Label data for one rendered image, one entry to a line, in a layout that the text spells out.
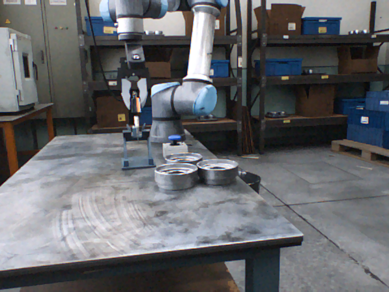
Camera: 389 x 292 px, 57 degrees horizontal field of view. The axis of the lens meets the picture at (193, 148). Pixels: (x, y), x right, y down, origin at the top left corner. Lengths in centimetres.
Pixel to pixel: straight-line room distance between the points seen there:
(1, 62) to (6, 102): 29
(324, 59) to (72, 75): 351
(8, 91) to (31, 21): 186
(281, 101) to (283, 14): 125
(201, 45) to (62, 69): 344
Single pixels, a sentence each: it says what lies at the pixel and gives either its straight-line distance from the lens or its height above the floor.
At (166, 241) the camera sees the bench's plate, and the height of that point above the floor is 80.
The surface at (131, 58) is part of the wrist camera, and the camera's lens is 99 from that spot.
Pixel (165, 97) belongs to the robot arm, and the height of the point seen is 98.
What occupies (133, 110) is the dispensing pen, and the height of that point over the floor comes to 97.
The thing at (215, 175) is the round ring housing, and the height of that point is 83.
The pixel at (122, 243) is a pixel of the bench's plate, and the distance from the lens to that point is 61.
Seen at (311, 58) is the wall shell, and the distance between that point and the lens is 559.
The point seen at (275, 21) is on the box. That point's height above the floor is 166.
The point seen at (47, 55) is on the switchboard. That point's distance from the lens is 475.
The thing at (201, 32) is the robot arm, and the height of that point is 121.
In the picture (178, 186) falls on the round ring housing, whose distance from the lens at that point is 84.
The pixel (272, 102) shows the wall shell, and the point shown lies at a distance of 534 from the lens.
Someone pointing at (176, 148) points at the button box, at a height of 84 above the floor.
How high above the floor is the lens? 107
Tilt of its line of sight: 12 degrees down
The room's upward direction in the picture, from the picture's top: 1 degrees counter-clockwise
